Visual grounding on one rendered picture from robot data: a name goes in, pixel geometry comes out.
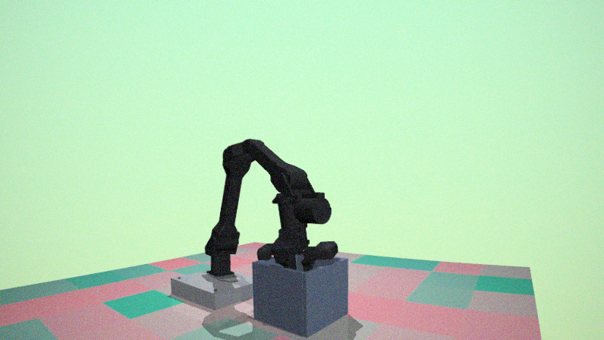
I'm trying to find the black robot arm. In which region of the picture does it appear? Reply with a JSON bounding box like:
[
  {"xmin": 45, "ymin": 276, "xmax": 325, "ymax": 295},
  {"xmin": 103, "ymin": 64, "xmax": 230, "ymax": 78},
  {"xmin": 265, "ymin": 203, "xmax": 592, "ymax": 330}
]
[{"xmin": 204, "ymin": 138, "xmax": 332, "ymax": 276}]

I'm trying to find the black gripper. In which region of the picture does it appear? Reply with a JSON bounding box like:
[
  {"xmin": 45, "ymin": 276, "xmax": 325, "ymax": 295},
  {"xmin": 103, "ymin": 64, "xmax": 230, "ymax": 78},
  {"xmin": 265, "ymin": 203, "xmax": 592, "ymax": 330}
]
[{"xmin": 257, "ymin": 223, "xmax": 338, "ymax": 272}]

